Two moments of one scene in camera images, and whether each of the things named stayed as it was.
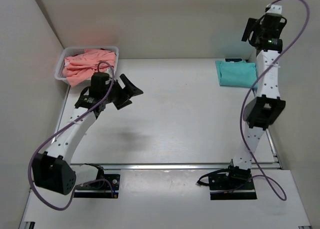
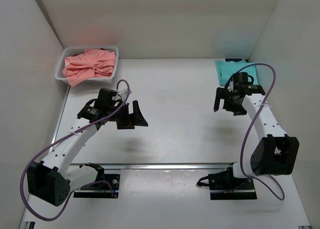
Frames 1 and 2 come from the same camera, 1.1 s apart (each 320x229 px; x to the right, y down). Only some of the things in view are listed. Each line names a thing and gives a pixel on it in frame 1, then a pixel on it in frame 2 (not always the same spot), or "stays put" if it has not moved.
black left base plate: (106, 186) stays put
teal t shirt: (239, 74) stays put
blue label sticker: (233, 59) stays put
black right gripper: (251, 24) to (238, 110)
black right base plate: (222, 186) stays put
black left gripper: (131, 89) to (138, 118)
